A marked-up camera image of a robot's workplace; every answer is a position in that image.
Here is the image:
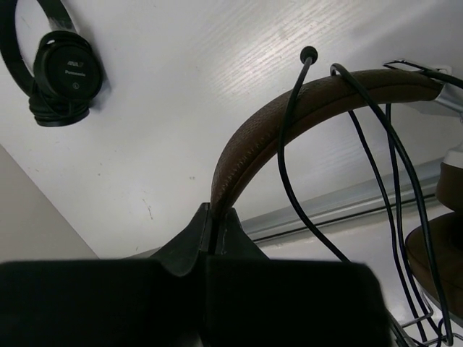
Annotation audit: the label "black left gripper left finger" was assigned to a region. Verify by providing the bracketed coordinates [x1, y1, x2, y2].
[1, 203, 211, 346]

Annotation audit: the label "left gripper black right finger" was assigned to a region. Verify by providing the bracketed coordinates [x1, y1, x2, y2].
[205, 210, 392, 346]

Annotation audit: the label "brown silver headphones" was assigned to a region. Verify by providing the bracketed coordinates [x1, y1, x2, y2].
[211, 59, 463, 347]

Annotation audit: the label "thin black headphone cable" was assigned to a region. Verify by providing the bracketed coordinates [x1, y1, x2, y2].
[277, 46, 463, 346]

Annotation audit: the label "small black headphones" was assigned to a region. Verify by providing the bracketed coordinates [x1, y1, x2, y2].
[1, 1, 103, 127]

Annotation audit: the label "aluminium table rail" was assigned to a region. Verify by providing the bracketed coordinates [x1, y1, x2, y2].
[242, 158, 442, 241]

